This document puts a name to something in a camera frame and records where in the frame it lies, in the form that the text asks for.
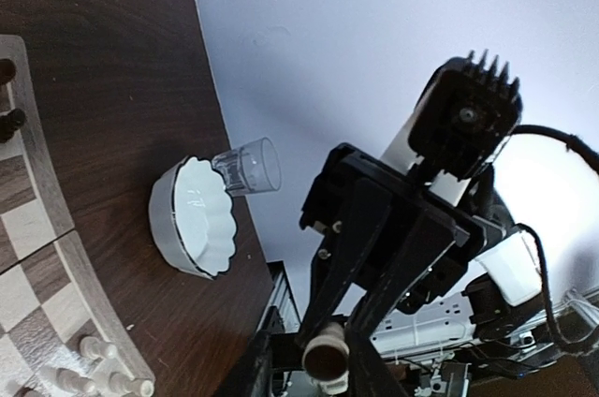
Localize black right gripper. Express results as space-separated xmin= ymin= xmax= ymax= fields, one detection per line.
xmin=296 ymin=143 xmax=471 ymax=347

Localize white pawn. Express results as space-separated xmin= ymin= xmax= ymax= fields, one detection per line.
xmin=79 ymin=336 xmax=118 ymax=360
xmin=40 ymin=367 xmax=98 ymax=396
xmin=301 ymin=322 xmax=350 ymax=396

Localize black chess pieces rows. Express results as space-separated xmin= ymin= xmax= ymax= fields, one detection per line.
xmin=1 ymin=58 xmax=27 ymax=143

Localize clear drinking glass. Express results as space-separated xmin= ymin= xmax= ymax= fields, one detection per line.
xmin=211 ymin=137 xmax=282 ymax=197

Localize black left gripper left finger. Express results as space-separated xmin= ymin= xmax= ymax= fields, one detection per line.
xmin=228 ymin=330 xmax=300 ymax=396

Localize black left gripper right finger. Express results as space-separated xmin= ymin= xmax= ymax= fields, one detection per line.
xmin=344 ymin=322 xmax=407 ymax=397

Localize white scalloped ceramic bowl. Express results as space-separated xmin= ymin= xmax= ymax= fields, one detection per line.
xmin=148 ymin=156 xmax=237 ymax=280

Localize wooden chess board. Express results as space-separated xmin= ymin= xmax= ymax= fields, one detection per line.
xmin=1 ymin=35 xmax=155 ymax=396

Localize white rook chess piece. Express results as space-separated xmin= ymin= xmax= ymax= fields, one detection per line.
xmin=93 ymin=360 xmax=154 ymax=397

